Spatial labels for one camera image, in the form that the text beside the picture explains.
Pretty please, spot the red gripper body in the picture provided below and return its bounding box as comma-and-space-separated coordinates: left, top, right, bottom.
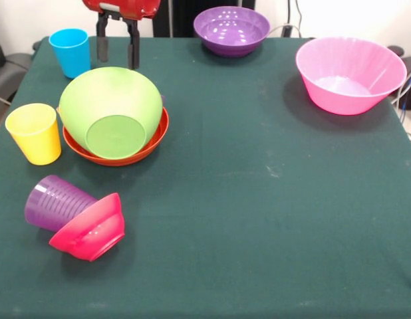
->
82, 0, 162, 19

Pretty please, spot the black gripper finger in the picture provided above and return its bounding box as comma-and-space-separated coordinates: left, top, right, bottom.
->
96, 12, 110, 63
124, 18, 141, 70

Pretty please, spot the green bowl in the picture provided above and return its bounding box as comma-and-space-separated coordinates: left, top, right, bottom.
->
59, 66, 164, 160

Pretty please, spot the orange wide shallow bowl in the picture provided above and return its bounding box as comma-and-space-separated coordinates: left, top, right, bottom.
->
62, 106, 170, 167

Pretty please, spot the purple rounded deep bowl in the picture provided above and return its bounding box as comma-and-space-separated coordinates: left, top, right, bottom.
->
193, 6, 271, 58

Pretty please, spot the purple plastic cup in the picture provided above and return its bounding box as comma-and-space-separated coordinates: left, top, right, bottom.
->
25, 175, 98, 233

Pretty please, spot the red small bowl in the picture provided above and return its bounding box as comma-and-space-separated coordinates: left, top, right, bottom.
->
48, 192, 126, 263

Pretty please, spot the blue plastic cup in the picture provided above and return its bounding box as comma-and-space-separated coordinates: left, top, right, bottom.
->
48, 27, 92, 80

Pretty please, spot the black office chair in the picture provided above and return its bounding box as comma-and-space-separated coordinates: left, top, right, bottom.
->
0, 23, 35, 137

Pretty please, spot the yellow plastic cup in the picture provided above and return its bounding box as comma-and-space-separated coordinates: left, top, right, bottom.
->
5, 102, 63, 166

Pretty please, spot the pink large bowl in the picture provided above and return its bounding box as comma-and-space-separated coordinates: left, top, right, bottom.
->
295, 35, 408, 116

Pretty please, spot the dark green table cloth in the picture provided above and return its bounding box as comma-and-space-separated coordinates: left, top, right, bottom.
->
0, 35, 411, 319

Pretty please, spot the black hanging cable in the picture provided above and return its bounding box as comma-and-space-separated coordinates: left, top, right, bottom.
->
293, 0, 303, 36

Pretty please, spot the grey blue cable bundle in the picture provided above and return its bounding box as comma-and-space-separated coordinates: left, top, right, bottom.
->
390, 66, 411, 142

